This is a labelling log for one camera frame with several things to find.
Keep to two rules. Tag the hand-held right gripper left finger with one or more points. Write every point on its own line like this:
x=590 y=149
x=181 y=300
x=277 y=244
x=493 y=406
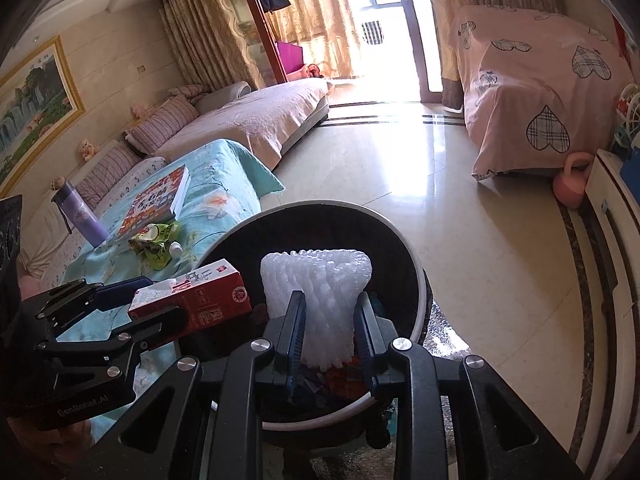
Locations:
x=299 y=330

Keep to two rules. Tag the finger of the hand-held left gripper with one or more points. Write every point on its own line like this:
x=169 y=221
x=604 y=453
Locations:
x=150 y=327
x=120 y=290

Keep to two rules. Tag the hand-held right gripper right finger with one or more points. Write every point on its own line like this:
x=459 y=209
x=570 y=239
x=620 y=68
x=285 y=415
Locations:
x=362 y=340

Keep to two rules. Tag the white foam fruit net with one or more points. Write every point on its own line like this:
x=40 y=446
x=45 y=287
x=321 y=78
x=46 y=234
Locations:
x=320 y=290

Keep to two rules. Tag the red milk carton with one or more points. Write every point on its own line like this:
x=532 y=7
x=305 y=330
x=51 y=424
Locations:
x=210 y=300

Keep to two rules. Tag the green drink pouch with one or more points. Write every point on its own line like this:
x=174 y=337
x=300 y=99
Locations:
x=160 y=250

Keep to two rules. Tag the purple water bottle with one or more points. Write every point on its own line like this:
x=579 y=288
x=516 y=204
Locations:
x=85 y=217

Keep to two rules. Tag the red picture book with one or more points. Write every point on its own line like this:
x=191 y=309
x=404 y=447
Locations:
x=155 y=200

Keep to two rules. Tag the small teddy bear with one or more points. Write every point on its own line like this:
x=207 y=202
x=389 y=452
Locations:
x=139 y=110
x=58 y=182
x=86 y=150

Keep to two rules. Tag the large striped pink pillow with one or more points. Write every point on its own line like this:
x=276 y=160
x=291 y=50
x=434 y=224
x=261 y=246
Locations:
x=160 y=127

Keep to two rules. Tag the framed landscape painting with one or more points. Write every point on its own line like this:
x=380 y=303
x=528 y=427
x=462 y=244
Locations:
x=30 y=105

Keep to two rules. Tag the small striped pink pillow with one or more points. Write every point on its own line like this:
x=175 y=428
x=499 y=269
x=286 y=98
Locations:
x=187 y=92

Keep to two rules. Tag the pink covered sofa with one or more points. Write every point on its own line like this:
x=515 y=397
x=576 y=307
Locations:
x=270 y=110

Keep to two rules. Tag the pink kettlebell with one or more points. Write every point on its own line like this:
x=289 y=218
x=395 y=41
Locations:
x=567 y=190

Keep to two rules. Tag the magenta box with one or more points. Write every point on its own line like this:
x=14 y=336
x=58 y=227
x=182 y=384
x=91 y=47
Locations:
x=290 y=57

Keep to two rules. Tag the wooden glass cabinet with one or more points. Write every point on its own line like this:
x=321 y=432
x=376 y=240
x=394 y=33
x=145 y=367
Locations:
x=240 y=20

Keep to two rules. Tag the checkered cloth item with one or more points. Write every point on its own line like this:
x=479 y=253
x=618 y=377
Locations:
x=371 y=32

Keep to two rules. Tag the pink heart print cover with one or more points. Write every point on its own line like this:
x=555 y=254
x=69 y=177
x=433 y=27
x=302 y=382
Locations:
x=525 y=75

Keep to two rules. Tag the blue toy truck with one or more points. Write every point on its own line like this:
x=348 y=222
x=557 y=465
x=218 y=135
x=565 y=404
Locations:
x=631 y=172

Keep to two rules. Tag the white cage ball toy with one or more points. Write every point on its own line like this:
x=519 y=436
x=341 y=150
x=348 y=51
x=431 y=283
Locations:
x=629 y=120

